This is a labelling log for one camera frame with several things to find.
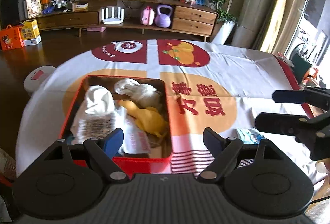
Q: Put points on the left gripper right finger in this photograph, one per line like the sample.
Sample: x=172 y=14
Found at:
x=225 y=153

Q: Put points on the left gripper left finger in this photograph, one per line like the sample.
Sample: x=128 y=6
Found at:
x=101 y=153

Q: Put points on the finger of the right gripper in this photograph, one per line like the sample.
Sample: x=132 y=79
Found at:
x=283 y=124
x=291 y=96

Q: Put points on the cotton swab bag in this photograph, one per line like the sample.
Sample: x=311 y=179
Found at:
x=85 y=126

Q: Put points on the white cloth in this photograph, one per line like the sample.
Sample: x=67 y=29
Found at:
x=135 y=140

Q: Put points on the white face mask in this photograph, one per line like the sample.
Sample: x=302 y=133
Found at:
x=99 y=101

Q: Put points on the yellow rubber duck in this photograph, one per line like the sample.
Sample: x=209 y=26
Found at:
x=147 y=119

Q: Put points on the white gauze towel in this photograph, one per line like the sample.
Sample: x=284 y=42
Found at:
x=144 y=94

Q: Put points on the green orange utensil holder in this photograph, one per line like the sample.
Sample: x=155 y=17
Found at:
x=303 y=69

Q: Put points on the red gift box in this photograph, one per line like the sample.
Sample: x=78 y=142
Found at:
x=158 y=160

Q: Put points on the printed white tablecloth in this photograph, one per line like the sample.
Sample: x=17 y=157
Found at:
x=207 y=85

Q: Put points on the round white stool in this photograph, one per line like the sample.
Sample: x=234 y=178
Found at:
x=33 y=81

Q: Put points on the white wifi router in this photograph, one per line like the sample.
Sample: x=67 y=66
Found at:
x=112 y=15

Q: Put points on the yellow carton box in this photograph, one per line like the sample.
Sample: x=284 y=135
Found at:
x=30 y=33

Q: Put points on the white standing air conditioner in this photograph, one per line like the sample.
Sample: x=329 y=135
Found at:
x=251 y=19

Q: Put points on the purple kettlebell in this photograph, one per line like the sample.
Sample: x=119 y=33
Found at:
x=163 y=20

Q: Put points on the orange gift bag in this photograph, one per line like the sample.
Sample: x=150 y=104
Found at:
x=11 y=38

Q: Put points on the wooden tv cabinet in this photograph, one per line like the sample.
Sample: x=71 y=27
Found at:
x=184 y=18

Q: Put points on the black mini fridge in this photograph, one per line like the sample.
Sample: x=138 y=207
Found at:
x=12 y=12

